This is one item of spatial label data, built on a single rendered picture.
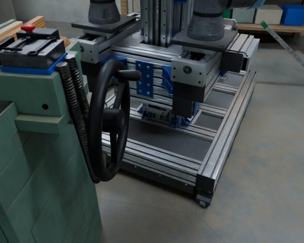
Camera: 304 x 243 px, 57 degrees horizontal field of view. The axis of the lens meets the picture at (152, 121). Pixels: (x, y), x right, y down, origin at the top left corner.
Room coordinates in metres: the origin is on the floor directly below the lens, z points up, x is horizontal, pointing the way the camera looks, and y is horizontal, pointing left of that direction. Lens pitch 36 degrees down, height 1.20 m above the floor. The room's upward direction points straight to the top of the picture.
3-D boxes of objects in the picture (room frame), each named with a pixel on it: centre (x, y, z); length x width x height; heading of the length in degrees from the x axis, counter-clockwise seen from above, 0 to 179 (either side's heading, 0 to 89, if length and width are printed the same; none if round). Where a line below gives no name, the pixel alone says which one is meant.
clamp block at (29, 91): (0.56, 0.24, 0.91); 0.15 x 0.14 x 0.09; 171
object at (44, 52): (0.56, 0.24, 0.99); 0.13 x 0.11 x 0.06; 171
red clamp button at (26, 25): (0.59, 0.26, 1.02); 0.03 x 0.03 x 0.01
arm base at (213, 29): (1.15, -0.22, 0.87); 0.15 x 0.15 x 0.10
